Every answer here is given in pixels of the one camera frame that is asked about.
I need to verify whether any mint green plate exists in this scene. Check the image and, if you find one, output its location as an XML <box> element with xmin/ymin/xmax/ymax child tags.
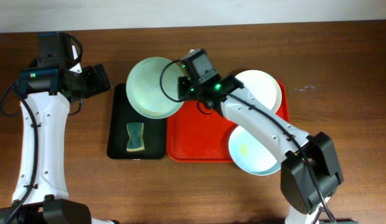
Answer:
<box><xmin>126</xmin><ymin>57</ymin><xmax>184</xmax><ymax>119</ymax></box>

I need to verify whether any light blue plate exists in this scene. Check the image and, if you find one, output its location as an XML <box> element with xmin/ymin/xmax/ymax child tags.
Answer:
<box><xmin>228</xmin><ymin>126</ymin><xmax>281</xmax><ymax>176</ymax></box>

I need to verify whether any green yellow sponge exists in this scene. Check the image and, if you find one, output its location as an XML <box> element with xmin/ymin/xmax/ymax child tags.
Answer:
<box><xmin>126</xmin><ymin>122</ymin><xmax>145</xmax><ymax>152</ymax></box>

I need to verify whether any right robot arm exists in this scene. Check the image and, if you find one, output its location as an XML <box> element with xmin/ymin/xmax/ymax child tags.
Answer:
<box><xmin>179</xmin><ymin>49</ymin><xmax>344</xmax><ymax>223</ymax></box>

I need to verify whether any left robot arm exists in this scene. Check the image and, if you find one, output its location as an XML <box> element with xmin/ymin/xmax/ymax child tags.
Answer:
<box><xmin>0</xmin><ymin>32</ymin><xmax>112</xmax><ymax>224</ymax></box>

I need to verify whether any red plastic tray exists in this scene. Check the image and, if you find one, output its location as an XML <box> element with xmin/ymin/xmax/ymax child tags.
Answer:
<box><xmin>166</xmin><ymin>79</ymin><xmax>290</xmax><ymax>164</ymax></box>

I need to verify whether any black plastic tray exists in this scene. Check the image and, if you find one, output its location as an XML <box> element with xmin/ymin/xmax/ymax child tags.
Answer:
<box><xmin>107</xmin><ymin>83</ymin><xmax>167</xmax><ymax>159</ymax></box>

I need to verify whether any white cream plate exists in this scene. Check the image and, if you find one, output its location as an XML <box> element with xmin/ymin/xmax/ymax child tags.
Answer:
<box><xmin>236</xmin><ymin>70</ymin><xmax>282</xmax><ymax>113</ymax></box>

